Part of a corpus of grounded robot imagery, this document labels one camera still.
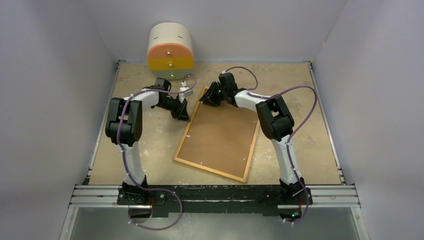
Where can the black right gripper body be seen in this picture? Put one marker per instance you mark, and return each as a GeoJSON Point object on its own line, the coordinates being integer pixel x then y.
{"type": "Point", "coordinates": [221, 93]}

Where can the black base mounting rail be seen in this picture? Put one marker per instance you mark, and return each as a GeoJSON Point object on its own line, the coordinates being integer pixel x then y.
{"type": "Point", "coordinates": [267, 200]}

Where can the aluminium extrusion frame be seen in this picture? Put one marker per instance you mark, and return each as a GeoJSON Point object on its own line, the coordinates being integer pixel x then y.
{"type": "Point", "coordinates": [228, 150]}

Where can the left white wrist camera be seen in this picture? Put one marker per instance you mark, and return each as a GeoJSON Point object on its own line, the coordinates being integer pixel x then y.
{"type": "Point", "coordinates": [185, 91]}

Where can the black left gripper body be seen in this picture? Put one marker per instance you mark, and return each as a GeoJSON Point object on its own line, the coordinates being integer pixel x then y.
{"type": "Point", "coordinates": [173, 106]}

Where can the round pastel drawer cabinet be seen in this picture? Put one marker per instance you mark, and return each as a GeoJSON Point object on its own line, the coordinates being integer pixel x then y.
{"type": "Point", "coordinates": [170, 52]}

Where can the yellow picture frame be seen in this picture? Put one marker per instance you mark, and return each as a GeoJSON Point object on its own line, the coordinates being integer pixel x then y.
{"type": "Point", "coordinates": [212, 170]}

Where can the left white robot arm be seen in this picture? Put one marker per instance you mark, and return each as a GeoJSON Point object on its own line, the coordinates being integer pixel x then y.
{"type": "Point", "coordinates": [124, 127]}

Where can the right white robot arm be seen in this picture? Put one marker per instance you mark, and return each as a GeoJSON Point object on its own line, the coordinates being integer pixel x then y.
{"type": "Point", "coordinates": [276, 123]}

